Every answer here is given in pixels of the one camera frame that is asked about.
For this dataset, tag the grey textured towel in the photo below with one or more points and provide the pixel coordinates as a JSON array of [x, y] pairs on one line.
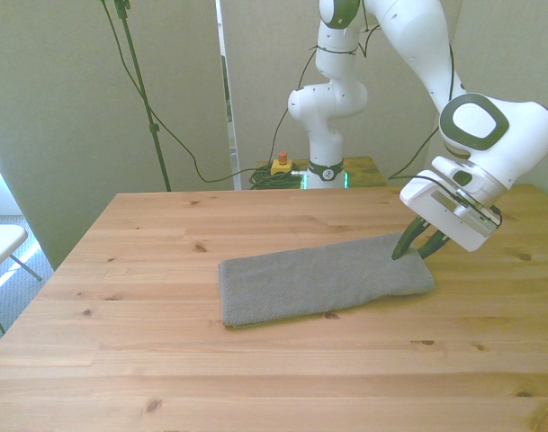
[[318, 283]]

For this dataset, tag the green tripod stand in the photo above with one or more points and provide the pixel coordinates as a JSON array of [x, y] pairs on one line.
[[141, 90]]

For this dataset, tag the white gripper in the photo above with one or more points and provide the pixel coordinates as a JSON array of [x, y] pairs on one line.
[[440, 216]]

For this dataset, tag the yellow emergency stop box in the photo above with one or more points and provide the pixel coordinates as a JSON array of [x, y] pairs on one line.
[[281, 164]]

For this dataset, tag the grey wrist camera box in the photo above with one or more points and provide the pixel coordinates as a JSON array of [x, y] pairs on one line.
[[478, 217]]

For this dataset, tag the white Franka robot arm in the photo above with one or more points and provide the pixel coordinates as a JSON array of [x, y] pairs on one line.
[[525, 135]]

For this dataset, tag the white folding chair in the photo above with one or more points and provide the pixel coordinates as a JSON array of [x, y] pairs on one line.
[[1, 245]]

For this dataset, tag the narrow white partition strip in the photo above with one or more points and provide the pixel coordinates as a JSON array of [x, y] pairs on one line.
[[228, 112]]

